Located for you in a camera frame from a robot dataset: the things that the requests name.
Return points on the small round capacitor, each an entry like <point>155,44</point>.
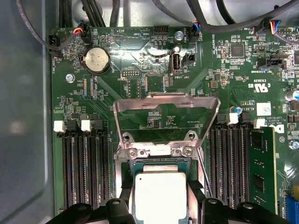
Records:
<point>294,95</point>
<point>238,110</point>

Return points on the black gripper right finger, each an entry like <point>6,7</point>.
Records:
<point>217,212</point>

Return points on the metal socket cover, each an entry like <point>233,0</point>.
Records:
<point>168,100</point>

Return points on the blue expansion slot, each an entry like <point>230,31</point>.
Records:
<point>292,206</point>

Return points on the white board sticker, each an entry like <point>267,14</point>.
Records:
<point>264,109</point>

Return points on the green RAM stick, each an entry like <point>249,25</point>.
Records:
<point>262,170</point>

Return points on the silver board screw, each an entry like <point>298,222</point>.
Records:
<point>294,144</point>
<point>69,78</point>
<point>180,35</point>

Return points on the silver coin battery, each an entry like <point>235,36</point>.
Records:
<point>97,59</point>

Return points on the metal internal USB port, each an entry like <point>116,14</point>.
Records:
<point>175,61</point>

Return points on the black square chip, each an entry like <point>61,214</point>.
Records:
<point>237,50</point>

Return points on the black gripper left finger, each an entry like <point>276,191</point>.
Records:
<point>93,214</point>

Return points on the green motherboard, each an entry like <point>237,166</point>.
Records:
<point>109,98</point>

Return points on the silver CPU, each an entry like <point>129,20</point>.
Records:
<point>161,193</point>

